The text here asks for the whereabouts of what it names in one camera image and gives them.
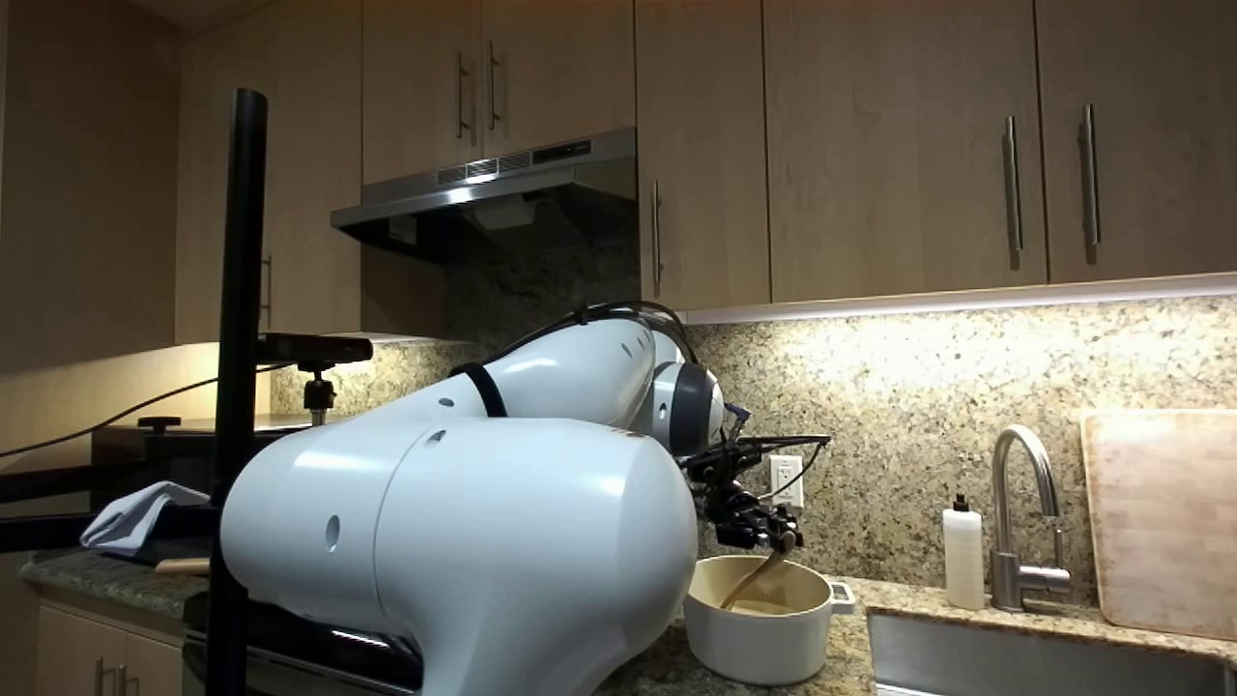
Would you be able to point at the black stovetop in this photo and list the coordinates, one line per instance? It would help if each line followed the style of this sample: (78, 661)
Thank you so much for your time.
(312, 651)

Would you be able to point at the white soap dispenser bottle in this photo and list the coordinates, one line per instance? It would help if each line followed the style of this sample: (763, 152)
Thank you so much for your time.
(964, 561)

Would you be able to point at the white cloth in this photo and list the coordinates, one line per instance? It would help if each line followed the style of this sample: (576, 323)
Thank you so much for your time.
(139, 514)

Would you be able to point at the tall light wood cabinet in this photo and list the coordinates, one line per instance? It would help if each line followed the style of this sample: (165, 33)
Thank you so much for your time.
(312, 166)

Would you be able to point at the steel kitchen sink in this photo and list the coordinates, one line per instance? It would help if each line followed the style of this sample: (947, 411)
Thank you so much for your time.
(1031, 657)

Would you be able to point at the wooden spoon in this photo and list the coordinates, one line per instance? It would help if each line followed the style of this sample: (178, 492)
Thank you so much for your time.
(755, 579)

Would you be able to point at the black camera with mount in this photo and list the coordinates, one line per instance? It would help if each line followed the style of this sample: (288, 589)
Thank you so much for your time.
(315, 349)

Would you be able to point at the wooden cutting board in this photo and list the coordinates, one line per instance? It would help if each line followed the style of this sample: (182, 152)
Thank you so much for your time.
(1162, 514)

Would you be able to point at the white electrical outlet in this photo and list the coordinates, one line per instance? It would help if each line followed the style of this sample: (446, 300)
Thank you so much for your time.
(789, 486)

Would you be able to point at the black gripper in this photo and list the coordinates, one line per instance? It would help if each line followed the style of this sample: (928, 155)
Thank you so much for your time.
(737, 497)

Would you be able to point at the black box appliance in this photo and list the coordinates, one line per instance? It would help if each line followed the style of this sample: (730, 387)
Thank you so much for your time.
(155, 448)

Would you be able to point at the steel gooseneck faucet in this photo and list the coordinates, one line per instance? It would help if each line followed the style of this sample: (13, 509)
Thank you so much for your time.
(1005, 564)

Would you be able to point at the black vertical stand pole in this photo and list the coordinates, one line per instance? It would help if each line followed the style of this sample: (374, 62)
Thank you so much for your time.
(236, 387)

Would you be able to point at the light wood cabinet door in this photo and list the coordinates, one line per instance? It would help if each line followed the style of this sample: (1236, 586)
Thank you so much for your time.
(567, 62)
(1162, 130)
(902, 130)
(708, 130)
(413, 78)

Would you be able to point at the white pot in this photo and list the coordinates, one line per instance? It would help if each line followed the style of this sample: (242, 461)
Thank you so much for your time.
(758, 644)

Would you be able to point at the light wood base cabinet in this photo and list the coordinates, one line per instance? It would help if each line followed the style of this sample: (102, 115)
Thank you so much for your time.
(78, 644)

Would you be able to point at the steel range hood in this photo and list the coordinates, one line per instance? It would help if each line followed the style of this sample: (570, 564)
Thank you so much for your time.
(425, 207)

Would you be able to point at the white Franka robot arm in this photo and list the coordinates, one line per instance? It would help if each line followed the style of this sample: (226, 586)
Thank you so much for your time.
(490, 554)

